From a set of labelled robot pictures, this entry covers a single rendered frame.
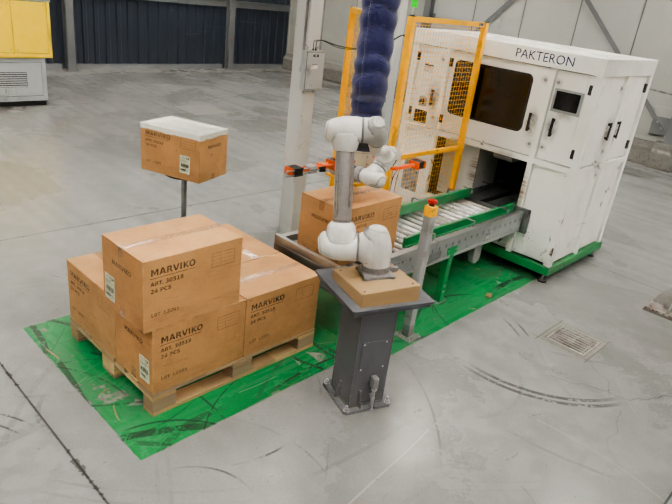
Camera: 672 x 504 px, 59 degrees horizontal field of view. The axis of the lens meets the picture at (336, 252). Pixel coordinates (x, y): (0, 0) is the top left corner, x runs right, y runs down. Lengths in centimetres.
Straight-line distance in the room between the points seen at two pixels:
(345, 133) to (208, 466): 180
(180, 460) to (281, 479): 51
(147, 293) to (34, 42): 777
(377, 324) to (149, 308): 121
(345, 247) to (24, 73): 802
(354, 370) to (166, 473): 112
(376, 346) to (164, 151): 268
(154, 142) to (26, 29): 542
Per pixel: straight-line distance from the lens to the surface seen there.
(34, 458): 338
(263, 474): 319
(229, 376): 375
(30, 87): 1063
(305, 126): 498
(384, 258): 321
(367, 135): 313
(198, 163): 506
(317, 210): 399
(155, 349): 327
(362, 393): 359
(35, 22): 1049
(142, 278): 302
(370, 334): 336
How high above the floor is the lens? 224
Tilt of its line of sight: 24 degrees down
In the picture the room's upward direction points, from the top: 7 degrees clockwise
